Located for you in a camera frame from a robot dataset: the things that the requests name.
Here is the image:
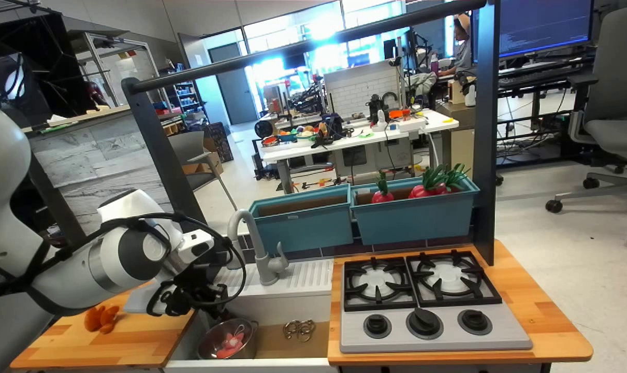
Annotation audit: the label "teal planter box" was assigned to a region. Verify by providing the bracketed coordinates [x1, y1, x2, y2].
[249, 184, 354, 255]
[350, 176, 480, 246]

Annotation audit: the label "shelf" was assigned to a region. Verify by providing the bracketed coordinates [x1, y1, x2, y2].
[172, 80, 205, 116]

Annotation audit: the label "person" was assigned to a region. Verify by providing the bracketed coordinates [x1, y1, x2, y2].
[438, 13, 475, 78]

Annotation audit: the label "pink toy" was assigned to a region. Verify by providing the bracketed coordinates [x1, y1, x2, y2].
[216, 332, 245, 359]

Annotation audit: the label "stone-look counter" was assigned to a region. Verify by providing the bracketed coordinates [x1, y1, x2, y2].
[22, 104, 185, 235]

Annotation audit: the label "cardboard box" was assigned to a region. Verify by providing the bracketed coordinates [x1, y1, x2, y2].
[181, 150, 224, 176]

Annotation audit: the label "white toy sink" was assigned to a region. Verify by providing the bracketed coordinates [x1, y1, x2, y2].
[124, 258, 336, 372]

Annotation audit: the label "black desk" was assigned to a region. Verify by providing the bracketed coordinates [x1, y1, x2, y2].
[495, 52, 600, 167]

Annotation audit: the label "black kitchen rod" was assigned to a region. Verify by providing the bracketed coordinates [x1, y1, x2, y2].
[123, 0, 488, 95]

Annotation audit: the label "grey toy tap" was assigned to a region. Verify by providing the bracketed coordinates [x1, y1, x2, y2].
[227, 209, 291, 286]

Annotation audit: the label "white tiled board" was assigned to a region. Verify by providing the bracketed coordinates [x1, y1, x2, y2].
[323, 61, 403, 119]

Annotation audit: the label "black stove knob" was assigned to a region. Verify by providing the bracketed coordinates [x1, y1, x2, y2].
[406, 307, 444, 340]
[363, 314, 392, 339]
[457, 309, 493, 335]

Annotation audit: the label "metal bowl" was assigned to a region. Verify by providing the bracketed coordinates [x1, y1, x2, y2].
[197, 318, 259, 360]

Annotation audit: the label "red toy radish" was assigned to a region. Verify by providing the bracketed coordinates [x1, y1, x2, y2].
[371, 171, 395, 204]
[436, 163, 470, 195]
[408, 165, 448, 199]

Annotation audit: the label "grey office chair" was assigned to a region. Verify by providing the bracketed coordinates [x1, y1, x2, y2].
[545, 4, 627, 250]

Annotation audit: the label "orange toy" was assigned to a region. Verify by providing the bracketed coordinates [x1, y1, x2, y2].
[84, 305, 121, 335]

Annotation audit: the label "toy kitchen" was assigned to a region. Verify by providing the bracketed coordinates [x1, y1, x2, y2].
[10, 0, 594, 373]

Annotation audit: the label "white cluttered table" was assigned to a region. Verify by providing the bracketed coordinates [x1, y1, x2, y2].
[255, 108, 460, 194]

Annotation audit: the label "monitor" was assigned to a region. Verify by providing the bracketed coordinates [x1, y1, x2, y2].
[471, 0, 596, 61]

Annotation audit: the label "grey door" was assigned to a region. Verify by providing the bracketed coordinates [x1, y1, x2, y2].
[208, 42, 259, 125]

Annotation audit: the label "metal rings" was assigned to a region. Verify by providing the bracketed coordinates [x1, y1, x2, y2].
[283, 320, 316, 342]

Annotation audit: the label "black toy burner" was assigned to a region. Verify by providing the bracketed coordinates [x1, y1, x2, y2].
[406, 250, 503, 307]
[343, 257, 418, 312]

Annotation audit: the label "black crate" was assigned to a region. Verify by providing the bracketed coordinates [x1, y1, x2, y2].
[205, 122, 235, 163]

